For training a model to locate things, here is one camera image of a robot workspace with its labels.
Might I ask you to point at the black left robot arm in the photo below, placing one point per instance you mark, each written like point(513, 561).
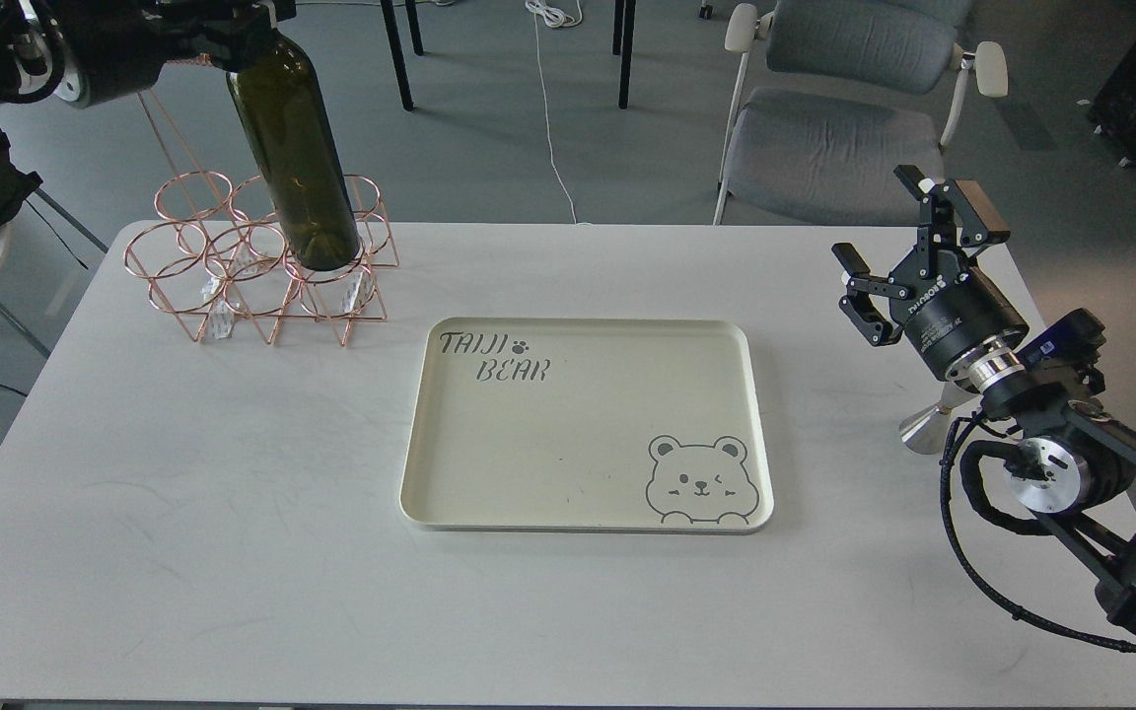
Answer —
point(31, 57)

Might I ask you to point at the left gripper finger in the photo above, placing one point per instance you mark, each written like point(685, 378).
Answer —
point(258, 21)

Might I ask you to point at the copper wire bottle rack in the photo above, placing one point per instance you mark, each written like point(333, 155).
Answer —
point(216, 258)

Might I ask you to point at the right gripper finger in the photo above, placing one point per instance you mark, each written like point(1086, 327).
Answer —
point(861, 287)
point(957, 221)

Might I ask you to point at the grey office chair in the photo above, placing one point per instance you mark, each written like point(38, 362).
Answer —
point(830, 161)

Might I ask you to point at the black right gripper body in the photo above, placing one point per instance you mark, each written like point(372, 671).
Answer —
point(956, 313)

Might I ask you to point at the dark green wine bottle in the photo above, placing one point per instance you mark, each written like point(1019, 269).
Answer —
point(278, 101)

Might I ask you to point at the cream bear serving tray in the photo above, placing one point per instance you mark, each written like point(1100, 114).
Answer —
point(583, 425)

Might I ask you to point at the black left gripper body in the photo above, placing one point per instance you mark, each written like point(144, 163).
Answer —
point(116, 48)

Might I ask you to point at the steel double jigger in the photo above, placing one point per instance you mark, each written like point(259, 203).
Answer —
point(925, 431)

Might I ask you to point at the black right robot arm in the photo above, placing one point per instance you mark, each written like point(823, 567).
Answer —
point(1041, 457)

